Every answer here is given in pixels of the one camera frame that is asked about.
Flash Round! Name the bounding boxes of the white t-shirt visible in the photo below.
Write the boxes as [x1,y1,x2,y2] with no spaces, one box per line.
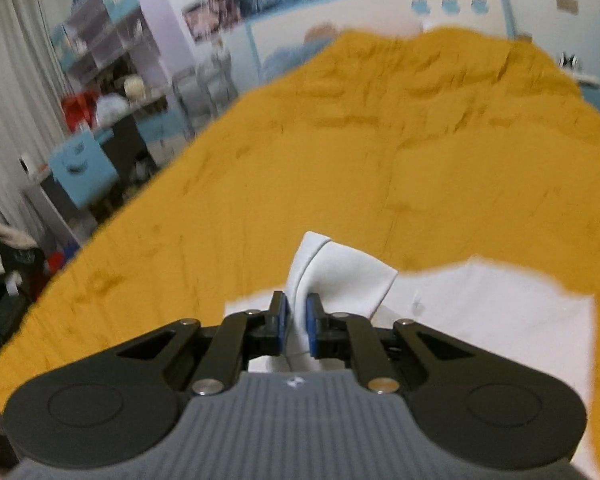
[223,231,600,480]

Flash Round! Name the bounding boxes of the mustard yellow bed cover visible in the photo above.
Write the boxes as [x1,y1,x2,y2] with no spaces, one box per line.
[0,28,600,465]

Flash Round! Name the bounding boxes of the desk with blue drawers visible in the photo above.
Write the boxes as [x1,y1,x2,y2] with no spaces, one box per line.
[23,91,188,247]

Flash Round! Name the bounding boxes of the blue smiley chair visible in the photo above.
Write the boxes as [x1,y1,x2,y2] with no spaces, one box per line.
[48,130,118,209]

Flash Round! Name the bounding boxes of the grey metal rack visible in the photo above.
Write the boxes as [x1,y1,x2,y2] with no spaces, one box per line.
[172,38,238,139]

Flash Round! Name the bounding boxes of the red bag on desk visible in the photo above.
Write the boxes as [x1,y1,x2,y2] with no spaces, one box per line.
[60,90,99,132]

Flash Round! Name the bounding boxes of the blue pillow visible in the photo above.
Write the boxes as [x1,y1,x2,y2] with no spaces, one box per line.
[261,22,339,82]

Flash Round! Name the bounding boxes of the white curtain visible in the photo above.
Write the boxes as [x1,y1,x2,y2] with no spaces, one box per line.
[0,0,69,235]

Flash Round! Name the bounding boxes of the white blue headboard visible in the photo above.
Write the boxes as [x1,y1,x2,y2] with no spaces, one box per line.
[246,0,515,81]

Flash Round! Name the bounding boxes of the white bedside table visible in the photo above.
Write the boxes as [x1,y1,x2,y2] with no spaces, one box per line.
[557,52,600,89]

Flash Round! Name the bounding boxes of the wall shelf unit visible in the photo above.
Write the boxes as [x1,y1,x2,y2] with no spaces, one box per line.
[50,0,164,91]

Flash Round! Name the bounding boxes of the beige wall switch plate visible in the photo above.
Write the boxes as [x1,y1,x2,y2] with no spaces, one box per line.
[556,0,579,15]

